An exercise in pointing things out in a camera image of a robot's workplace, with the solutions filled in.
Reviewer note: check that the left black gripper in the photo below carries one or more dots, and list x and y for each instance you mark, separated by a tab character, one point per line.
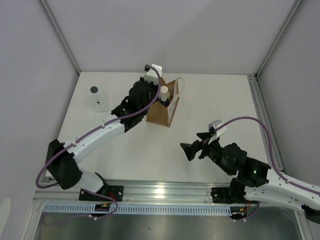
156	87

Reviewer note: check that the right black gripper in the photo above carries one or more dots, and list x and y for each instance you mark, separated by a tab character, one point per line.
190	149

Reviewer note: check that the green bottle white cap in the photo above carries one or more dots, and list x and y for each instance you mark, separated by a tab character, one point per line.
164	92

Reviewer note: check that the orange bottle blue cap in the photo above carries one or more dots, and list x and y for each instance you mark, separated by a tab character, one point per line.
164	101

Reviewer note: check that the clear bottle black cap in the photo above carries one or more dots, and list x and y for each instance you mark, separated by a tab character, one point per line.
98	99

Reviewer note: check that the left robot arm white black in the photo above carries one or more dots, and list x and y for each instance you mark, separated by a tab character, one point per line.
63	159

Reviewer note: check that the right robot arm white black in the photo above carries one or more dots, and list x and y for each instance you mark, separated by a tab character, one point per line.
253	180

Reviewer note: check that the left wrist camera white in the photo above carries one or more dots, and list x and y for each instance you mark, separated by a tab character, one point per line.
150	75

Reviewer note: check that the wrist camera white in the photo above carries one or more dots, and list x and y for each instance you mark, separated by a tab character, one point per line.
216	130
150	75

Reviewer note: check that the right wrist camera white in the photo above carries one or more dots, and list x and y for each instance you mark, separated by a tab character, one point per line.
216	130

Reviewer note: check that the aluminium mounting rail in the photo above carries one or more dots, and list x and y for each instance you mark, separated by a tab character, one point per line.
139	192

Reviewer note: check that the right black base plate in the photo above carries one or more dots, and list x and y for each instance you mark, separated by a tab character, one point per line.
235	195

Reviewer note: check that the right side aluminium rail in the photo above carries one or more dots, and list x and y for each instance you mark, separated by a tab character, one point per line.
263	115

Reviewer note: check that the left aluminium frame post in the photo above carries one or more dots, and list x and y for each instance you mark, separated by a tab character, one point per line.
49	14

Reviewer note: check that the aluminium frame post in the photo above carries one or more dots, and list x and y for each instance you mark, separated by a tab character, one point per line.
285	27
49	14

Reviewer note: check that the white slotted cable duct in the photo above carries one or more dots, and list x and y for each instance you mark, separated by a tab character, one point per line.
90	208

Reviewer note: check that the right aluminium frame post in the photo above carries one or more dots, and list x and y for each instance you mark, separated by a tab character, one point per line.
285	27

